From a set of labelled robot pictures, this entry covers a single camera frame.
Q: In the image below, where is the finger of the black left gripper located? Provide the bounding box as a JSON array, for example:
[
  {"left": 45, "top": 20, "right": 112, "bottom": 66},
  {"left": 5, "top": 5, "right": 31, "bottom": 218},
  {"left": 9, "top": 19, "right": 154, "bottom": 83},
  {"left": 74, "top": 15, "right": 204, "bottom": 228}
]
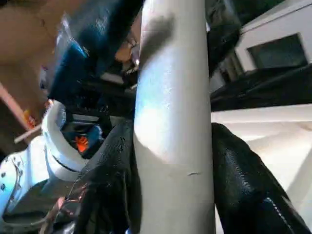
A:
[{"left": 48, "top": 0, "right": 145, "bottom": 105}]

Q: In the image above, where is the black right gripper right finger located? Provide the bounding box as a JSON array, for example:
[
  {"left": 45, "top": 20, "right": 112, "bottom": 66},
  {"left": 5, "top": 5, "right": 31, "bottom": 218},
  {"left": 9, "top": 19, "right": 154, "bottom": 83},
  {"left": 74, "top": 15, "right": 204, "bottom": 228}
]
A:
[{"left": 211, "top": 122, "right": 312, "bottom": 234}]

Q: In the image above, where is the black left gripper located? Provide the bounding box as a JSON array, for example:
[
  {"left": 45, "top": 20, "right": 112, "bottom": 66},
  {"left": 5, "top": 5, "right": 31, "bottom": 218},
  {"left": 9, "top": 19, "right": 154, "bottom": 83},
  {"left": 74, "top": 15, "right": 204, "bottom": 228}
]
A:
[{"left": 61, "top": 110, "right": 107, "bottom": 159}]

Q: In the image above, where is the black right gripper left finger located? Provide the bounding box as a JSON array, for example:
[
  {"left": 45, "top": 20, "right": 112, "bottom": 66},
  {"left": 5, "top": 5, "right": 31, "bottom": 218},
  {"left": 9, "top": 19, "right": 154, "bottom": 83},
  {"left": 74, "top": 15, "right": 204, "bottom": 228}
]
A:
[{"left": 44, "top": 117, "right": 143, "bottom": 234}]

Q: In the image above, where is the white plastic table leg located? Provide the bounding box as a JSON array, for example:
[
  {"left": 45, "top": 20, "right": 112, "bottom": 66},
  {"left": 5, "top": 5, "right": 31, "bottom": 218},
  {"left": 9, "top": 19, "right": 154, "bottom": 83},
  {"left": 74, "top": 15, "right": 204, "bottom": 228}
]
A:
[{"left": 133, "top": 0, "right": 216, "bottom": 234}]

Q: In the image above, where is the white cabinet with glass doors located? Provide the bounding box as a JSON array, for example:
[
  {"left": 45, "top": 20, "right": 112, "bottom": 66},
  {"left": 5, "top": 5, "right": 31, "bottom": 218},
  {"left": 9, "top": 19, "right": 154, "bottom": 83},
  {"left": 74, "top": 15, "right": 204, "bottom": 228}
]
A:
[{"left": 233, "top": 0, "right": 312, "bottom": 75}]

